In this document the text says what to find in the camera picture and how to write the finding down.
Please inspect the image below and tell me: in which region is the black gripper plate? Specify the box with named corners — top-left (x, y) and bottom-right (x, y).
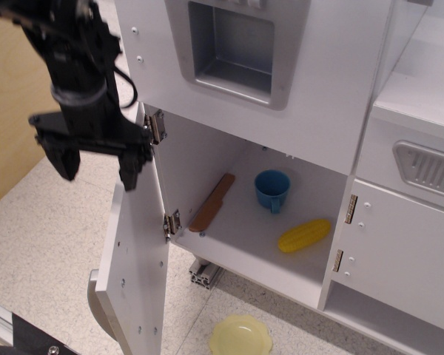
top-left (29, 112), bottom-right (152, 191)

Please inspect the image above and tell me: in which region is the white low fridge door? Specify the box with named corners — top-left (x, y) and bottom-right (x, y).
top-left (95, 101), bottom-right (171, 355)

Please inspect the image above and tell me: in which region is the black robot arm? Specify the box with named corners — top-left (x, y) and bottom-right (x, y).
top-left (0, 1), bottom-right (152, 191)

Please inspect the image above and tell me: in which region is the silver fridge door hinge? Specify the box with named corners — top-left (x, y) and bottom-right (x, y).
top-left (163, 209), bottom-right (182, 243)

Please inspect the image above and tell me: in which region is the white toy kitchen fridge cabinet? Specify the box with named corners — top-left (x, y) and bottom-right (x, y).
top-left (115, 1), bottom-right (397, 308)

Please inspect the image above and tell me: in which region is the plywood side panel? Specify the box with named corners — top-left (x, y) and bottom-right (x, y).
top-left (0, 18), bottom-right (58, 200)

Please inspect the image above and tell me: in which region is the wooden toy knife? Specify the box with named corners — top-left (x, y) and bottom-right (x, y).
top-left (189, 173), bottom-right (235, 232)

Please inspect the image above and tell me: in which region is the aluminium extrusion foot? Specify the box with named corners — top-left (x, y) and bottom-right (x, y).
top-left (189, 259), bottom-right (223, 290)

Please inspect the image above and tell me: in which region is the blue plastic cup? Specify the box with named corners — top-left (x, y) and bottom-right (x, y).
top-left (254, 169), bottom-right (291, 214)

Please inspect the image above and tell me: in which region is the silver ice dispenser recess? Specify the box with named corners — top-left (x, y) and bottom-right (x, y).
top-left (165, 1), bottom-right (311, 111)

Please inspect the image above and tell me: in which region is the yellow toy corn cob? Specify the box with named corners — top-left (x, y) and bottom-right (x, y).
top-left (277, 219), bottom-right (331, 253)

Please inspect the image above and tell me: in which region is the pale yellow plastic plate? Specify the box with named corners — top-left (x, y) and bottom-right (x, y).
top-left (209, 314), bottom-right (273, 355)

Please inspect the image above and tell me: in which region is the upper brass door hinge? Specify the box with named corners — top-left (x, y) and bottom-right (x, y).
top-left (344, 195), bottom-right (358, 224)

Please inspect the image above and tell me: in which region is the brass door hinge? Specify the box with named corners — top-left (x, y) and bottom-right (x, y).
top-left (332, 249), bottom-right (343, 272)
top-left (344, 195), bottom-right (358, 224)

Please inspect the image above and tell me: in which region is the lower brass door hinge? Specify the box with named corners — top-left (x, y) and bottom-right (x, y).
top-left (332, 249), bottom-right (343, 272)

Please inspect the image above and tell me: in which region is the white oven cabinet door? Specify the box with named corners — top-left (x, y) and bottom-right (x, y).
top-left (332, 180), bottom-right (444, 329)

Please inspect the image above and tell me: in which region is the silver oven vent panel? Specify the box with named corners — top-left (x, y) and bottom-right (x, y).
top-left (392, 141), bottom-right (444, 197)

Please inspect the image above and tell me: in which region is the silver fridge door handle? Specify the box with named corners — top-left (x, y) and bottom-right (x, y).
top-left (87, 269), bottom-right (118, 342)

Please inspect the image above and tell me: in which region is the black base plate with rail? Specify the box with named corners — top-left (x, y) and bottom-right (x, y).
top-left (0, 305), bottom-right (78, 354)

